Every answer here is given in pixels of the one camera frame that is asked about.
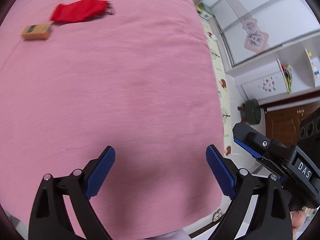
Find pink bed sheet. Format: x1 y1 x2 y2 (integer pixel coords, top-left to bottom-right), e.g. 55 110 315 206
0 0 224 239

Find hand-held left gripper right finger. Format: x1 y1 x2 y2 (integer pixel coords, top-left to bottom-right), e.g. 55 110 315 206
205 144 293 240

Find colourful items on shelf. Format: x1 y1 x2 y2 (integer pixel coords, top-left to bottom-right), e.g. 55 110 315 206
281 63 293 94

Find dark green round stool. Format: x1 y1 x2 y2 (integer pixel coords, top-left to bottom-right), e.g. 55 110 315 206
243 99 262 125

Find white wall shelf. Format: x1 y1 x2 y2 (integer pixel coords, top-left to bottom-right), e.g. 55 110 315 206
225 39 320 107

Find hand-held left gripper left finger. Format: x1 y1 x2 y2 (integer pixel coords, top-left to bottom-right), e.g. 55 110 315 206
28 146 116 240

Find long tan cardboard box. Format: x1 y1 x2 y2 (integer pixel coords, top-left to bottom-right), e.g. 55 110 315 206
21 23 52 41

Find red fabric pouch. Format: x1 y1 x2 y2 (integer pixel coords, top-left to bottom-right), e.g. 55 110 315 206
51 0 115 23

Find brown wooden cabinet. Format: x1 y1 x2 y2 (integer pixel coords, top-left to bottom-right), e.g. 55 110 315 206
260 97 320 148

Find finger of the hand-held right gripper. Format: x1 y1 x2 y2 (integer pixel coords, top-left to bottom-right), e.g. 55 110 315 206
232 122 297 178

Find white wardrobe with floral decal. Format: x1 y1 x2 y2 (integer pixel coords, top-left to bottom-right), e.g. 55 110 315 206
209 0 320 67

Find person's right hand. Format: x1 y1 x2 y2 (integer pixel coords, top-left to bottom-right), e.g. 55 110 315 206
291 210 307 231

